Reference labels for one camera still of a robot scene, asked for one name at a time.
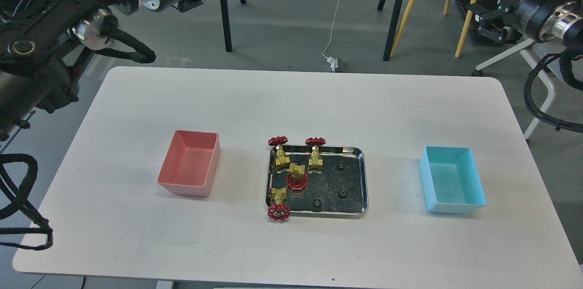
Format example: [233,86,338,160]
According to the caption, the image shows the blue plastic box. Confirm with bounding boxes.
[419,146,487,214]

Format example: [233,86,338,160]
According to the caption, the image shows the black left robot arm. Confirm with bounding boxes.
[1,0,204,142]

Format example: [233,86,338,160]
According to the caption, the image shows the pink plastic box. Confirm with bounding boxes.
[157,131,221,198]

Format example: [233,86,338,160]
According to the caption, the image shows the brass valve red handwheel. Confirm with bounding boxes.
[286,162,308,190]

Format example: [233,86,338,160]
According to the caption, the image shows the brass valve back right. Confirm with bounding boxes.
[305,137,327,173]

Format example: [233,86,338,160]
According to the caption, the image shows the stainless steel tray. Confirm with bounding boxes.
[285,146,369,218]

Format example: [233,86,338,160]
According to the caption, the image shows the brass valve back left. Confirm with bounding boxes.
[268,136,290,172]

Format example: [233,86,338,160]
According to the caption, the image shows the white grey office chair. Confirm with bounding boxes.
[472,39,582,142]

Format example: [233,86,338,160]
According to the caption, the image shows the white power adapter with cable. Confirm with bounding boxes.
[321,0,341,73]

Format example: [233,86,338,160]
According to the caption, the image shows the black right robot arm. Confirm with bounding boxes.
[466,0,582,133]

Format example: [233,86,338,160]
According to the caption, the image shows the small black gear front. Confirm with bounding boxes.
[312,198,322,210]

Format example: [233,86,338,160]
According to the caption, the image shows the brass valve front left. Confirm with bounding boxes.
[267,188,290,221]

